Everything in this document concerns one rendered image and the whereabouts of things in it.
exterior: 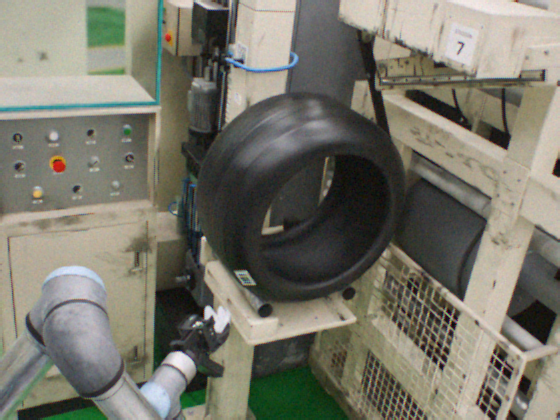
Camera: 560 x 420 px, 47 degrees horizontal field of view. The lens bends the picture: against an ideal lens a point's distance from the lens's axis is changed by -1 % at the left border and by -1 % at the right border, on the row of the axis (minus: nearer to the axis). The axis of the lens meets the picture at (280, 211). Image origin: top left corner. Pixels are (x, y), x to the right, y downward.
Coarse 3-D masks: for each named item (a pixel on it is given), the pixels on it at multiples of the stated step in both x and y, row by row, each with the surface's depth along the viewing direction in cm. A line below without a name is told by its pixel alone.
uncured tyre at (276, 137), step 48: (288, 96) 175; (240, 144) 165; (288, 144) 159; (336, 144) 163; (384, 144) 171; (240, 192) 160; (336, 192) 206; (384, 192) 195; (240, 240) 164; (288, 240) 206; (336, 240) 206; (384, 240) 186; (288, 288) 177; (336, 288) 187
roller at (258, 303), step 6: (222, 264) 202; (228, 270) 198; (240, 288) 191; (246, 294) 187; (252, 294) 185; (252, 300) 184; (258, 300) 183; (264, 300) 182; (258, 306) 181; (264, 306) 181; (270, 306) 181; (258, 312) 181; (264, 312) 181; (270, 312) 182
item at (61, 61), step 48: (0, 0) 181; (48, 0) 187; (96, 0) 193; (144, 0) 199; (0, 48) 187; (48, 48) 193; (96, 48) 199; (144, 48) 206; (0, 96) 193; (48, 96) 199; (96, 96) 206; (144, 96) 214
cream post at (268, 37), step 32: (256, 0) 178; (288, 0) 182; (256, 32) 182; (288, 32) 187; (256, 64) 187; (288, 64) 192; (256, 96) 192; (224, 352) 234; (224, 384) 241; (224, 416) 249
